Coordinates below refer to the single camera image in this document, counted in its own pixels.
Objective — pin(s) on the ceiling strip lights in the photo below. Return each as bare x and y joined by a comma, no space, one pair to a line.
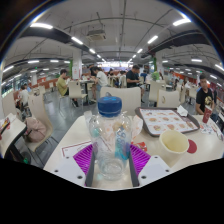
41,25

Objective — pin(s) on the crumpled white napkin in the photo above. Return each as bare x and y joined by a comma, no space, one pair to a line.
182,111

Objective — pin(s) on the person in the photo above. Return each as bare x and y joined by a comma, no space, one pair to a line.
132,78
23,96
204,96
101,80
62,85

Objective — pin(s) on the red paper cup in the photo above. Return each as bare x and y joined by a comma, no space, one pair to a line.
207,115

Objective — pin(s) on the far cream cafeteria chairs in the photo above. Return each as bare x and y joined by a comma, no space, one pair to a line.
76,90

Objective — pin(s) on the white card with red border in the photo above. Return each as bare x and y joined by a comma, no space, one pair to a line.
71,148

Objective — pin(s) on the small red sachet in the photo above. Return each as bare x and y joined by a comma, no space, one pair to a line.
142,146

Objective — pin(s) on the ceiling air conditioner unit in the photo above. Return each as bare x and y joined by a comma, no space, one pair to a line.
96,35

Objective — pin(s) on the neighbouring cream table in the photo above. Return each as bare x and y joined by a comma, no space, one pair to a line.
11,133

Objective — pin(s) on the pink backpack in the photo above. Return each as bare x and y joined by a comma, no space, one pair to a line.
35,130

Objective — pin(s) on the cream cafeteria chair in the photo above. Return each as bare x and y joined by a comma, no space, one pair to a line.
130,98
40,108
168,99

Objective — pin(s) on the clear plastic bag with fries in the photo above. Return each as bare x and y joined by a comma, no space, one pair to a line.
136,125

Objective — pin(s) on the dark tray with printed liner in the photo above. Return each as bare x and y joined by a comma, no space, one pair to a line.
166,121

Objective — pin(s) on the clear blue-capped water bottle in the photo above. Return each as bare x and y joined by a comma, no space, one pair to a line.
110,140

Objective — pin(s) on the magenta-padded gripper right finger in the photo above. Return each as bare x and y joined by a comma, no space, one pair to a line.
141,160

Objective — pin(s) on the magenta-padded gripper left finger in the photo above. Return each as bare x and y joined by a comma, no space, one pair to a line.
81,160

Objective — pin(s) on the colourful printed flyer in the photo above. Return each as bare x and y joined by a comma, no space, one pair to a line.
215,128

